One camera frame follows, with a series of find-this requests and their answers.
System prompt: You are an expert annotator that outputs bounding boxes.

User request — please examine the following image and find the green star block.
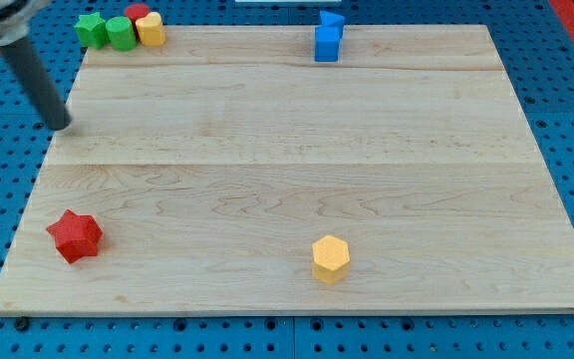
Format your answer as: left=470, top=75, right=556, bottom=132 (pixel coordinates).
left=74, top=12, right=110, bottom=49

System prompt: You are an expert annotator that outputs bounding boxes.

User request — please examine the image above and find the yellow heart block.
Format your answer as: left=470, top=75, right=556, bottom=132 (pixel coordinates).
left=136, top=12, right=166, bottom=47

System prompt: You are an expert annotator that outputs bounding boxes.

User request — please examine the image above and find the blue triangle block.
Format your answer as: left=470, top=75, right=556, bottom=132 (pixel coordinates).
left=319, top=10, right=345, bottom=38

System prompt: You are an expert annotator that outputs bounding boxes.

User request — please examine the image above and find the green cylinder block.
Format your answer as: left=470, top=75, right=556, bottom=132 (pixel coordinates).
left=106, top=16, right=137, bottom=52

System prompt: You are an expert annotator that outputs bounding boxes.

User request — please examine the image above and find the red cylinder block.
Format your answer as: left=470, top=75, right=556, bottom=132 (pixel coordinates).
left=124, top=3, right=150, bottom=40

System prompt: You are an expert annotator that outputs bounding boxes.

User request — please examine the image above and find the blue cube block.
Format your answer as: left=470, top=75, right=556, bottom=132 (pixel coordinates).
left=314, top=26, right=341, bottom=62

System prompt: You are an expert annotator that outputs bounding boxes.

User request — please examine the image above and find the light wooden board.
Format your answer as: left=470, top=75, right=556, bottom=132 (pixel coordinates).
left=0, top=25, right=574, bottom=317

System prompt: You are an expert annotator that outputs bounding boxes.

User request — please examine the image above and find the yellow hexagon block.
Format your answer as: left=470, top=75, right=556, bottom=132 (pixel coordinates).
left=312, top=235, right=351, bottom=285

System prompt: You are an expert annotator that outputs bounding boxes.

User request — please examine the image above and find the red star block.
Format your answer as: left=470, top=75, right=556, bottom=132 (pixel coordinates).
left=46, top=208, right=104, bottom=264

